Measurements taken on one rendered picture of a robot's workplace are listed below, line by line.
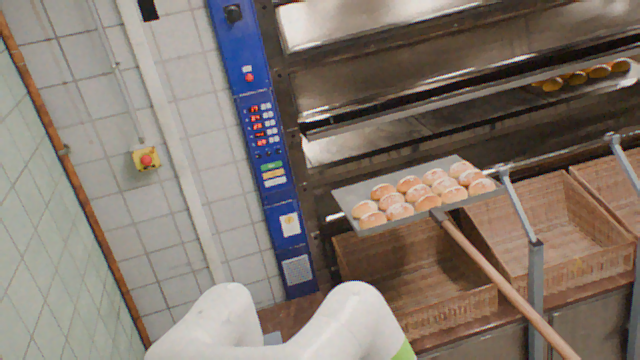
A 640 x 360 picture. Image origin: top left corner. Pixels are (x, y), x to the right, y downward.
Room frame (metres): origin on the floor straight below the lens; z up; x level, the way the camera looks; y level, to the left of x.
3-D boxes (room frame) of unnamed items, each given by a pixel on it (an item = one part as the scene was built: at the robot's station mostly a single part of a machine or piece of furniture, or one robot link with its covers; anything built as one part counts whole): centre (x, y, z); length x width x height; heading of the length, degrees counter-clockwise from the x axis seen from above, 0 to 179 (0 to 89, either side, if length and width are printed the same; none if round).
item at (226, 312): (0.97, 0.30, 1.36); 0.16 x 0.13 x 0.19; 140
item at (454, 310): (1.82, -0.28, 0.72); 0.56 x 0.49 x 0.28; 99
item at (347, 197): (1.71, -0.31, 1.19); 0.55 x 0.36 x 0.03; 100
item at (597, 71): (2.70, -1.32, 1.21); 0.61 x 0.48 x 0.06; 9
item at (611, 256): (1.92, -0.89, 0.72); 0.56 x 0.49 x 0.28; 99
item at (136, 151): (1.89, 0.65, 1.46); 0.10 x 0.07 x 0.10; 99
